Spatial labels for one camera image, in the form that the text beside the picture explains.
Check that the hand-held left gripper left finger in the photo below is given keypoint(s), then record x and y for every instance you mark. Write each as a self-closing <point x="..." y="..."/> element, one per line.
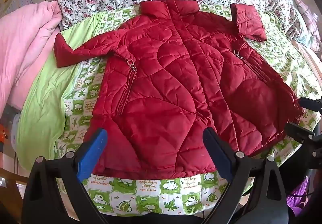
<point x="92" y="154"/>

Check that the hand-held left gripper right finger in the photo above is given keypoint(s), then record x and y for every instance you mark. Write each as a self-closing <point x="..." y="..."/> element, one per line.
<point x="218" y="154"/>

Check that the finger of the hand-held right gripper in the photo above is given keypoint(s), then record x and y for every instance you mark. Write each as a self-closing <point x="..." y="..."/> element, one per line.
<point x="310" y="104"/>
<point x="299" y="133"/>

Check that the red quilted jacket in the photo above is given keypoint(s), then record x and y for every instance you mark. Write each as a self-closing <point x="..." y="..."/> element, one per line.
<point x="176" y="75"/>

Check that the purple cloth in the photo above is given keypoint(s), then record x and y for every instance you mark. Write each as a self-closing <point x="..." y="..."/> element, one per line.
<point x="299" y="196"/>

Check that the green frog print blanket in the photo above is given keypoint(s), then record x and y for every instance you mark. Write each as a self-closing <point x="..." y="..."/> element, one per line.
<point x="151" y="196"/>

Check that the plaid pillow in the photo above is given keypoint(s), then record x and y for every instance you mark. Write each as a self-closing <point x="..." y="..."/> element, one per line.
<point x="309" y="20"/>

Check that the wooden furniture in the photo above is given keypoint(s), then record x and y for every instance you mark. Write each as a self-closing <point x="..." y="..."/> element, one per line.
<point x="10" y="188"/>

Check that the pink blanket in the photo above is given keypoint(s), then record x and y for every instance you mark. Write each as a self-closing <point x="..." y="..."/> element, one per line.
<point x="25" y="45"/>

